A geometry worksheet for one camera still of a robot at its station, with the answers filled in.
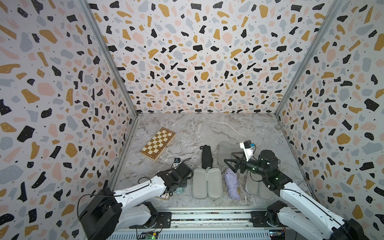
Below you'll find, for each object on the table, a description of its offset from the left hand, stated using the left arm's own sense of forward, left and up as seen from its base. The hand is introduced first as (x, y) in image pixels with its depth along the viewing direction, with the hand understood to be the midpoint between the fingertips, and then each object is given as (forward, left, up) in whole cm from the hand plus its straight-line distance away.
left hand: (184, 179), depth 85 cm
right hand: (+4, -24, +17) cm, 29 cm away
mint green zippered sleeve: (-2, -13, -2) cm, 13 cm away
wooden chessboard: (+24, +19, 0) cm, 31 cm away
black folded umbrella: (+14, -13, -1) cm, 19 cm away
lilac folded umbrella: (-4, -27, +1) cm, 27 cm away
